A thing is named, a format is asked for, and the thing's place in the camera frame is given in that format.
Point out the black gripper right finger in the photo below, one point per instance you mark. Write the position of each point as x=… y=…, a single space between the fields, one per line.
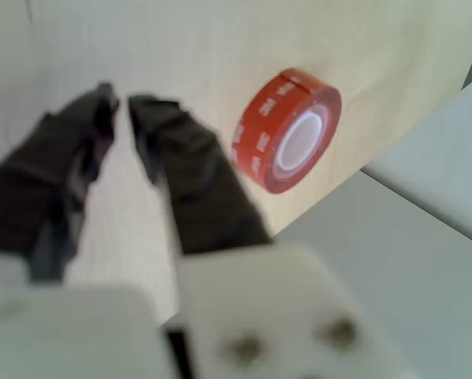
x=192 y=173

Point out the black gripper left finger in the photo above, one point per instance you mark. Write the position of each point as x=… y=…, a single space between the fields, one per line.
x=34 y=185

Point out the red tape roll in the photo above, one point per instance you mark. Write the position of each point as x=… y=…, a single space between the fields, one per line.
x=259 y=118

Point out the white partition panel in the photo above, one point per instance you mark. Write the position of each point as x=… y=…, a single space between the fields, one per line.
x=437 y=166

